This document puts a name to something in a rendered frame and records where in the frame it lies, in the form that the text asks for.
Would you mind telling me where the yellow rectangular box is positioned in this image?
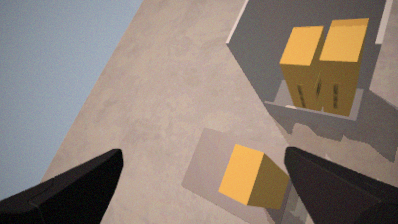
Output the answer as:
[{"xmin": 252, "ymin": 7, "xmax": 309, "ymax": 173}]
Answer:
[{"xmin": 218, "ymin": 144, "xmax": 289, "ymax": 210}]

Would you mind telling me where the grey open bin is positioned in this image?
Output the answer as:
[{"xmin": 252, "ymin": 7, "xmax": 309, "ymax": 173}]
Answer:
[{"xmin": 226, "ymin": 0, "xmax": 393, "ymax": 133}]

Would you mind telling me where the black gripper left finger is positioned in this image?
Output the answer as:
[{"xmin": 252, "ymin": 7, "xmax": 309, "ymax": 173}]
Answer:
[{"xmin": 0, "ymin": 149, "xmax": 123, "ymax": 224}]

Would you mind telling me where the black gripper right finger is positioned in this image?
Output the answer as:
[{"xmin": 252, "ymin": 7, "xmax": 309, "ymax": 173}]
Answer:
[{"xmin": 283, "ymin": 147, "xmax": 398, "ymax": 224}]

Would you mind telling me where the tan cardboard box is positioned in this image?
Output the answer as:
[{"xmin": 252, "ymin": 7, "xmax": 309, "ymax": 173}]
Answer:
[
  {"xmin": 320, "ymin": 18, "xmax": 369, "ymax": 117},
  {"xmin": 280, "ymin": 26, "xmax": 324, "ymax": 111}
]

